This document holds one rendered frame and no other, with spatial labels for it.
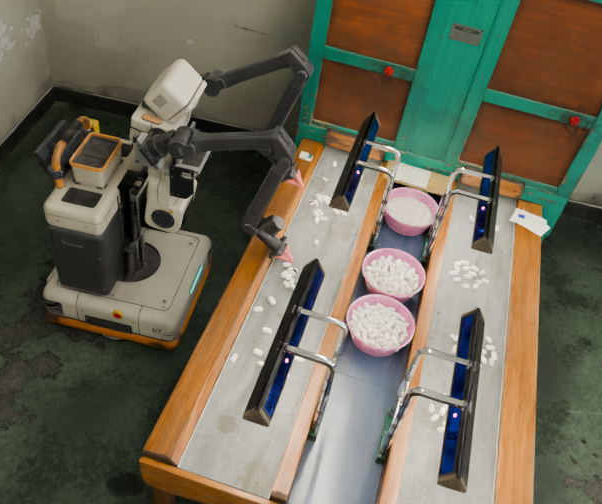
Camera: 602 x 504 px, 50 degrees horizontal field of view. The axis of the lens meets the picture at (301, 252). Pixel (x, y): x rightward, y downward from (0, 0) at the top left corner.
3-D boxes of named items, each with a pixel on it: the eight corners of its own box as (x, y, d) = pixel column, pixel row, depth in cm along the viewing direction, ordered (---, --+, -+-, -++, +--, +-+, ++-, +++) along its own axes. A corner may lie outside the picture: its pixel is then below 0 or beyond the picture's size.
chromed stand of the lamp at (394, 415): (374, 462, 216) (407, 391, 184) (385, 413, 229) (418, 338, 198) (429, 481, 214) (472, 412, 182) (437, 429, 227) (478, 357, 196)
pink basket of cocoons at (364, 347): (335, 351, 245) (339, 336, 239) (350, 301, 264) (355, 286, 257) (402, 372, 242) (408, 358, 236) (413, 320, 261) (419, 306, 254)
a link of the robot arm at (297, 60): (303, 38, 246) (297, 47, 239) (316, 71, 253) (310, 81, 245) (207, 72, 265) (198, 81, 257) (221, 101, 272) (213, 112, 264)
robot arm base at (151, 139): (150, 130, 238) (138, 149, 230) (166, 123, 235) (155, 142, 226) (163, 148, 243) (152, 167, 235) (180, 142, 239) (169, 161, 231)
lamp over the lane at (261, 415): (241, 419, 180) (243, 406, 175) (303, 268, 223) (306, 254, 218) (268, 428, 179) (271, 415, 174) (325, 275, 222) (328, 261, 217)
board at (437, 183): (382, 178, 308) (382, 177, 308) (388, 161, 319) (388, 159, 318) (449, 198, 305) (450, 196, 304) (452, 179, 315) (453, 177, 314)
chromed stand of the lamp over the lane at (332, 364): (262, 424, 220) (275, 349, 188) (280, 378, 234) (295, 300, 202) (315, 442, 218) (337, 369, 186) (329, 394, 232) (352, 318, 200)
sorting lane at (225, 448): (177, 470, 200) (177, 467, 199) (324, 150, 326) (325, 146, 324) (267, 502, 197) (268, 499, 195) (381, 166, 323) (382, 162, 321)
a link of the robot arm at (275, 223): (246, 213, 258) (241, 227, 252) (265, 200, 251) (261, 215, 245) (267, 230, 263) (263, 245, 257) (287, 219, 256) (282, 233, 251)
